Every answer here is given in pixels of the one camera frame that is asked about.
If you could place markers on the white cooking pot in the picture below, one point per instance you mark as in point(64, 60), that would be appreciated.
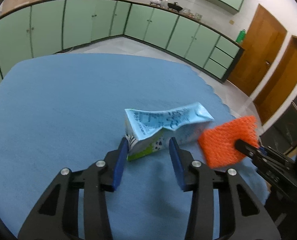
point(156, 2)

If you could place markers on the green lower kitchen cabinets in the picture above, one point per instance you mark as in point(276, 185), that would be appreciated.
point(48, 27)

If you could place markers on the green thermos bottle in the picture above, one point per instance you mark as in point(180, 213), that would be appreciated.
point(241, 36)

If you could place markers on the black glass cabinet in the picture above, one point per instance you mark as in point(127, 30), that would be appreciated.
point(282, 135)

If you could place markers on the orange foam net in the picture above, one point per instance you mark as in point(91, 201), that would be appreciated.
point(218, 143)

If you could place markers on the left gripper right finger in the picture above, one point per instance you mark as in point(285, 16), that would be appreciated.
point(241, 214)

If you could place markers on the blue scalloped table mat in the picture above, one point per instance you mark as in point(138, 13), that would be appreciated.
point(68, 111)

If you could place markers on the brown wooden door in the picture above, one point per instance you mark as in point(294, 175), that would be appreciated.
point(261, 44)
point(280, 84)

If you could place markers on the light blue milk carton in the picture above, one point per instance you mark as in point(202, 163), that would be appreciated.
point(151, 131)

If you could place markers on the black wok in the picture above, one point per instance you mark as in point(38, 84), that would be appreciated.
point(174, 6)

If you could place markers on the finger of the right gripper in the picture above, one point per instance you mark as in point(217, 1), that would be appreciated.
point(276, 156)
point(248, 150)

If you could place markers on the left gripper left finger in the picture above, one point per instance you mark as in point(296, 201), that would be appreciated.
point(55, 215)

